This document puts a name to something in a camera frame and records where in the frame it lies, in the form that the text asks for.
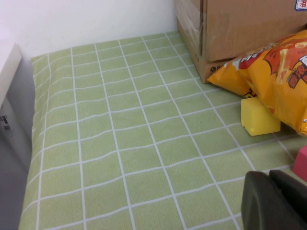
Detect large yellow corn snack bag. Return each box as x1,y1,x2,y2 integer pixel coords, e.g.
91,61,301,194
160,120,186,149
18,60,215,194
207,30,307,138

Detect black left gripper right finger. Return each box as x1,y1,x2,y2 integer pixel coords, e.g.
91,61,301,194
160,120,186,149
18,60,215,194
268,169,307,209

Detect green checked tablecloth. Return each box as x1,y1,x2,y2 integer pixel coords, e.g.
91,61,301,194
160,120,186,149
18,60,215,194
20,31,307,230

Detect small open cardboard box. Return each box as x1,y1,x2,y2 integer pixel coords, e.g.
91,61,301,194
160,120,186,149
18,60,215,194
174,0,307,84

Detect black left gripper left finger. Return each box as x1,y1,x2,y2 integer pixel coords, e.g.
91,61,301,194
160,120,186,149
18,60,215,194
241,171,307,230

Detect pink foam block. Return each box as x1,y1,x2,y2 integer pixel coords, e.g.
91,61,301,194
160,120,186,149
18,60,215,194
292,146,307,183

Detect white grey equipment cabinet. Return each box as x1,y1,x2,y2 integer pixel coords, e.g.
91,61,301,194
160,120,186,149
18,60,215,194
0,43,36,230

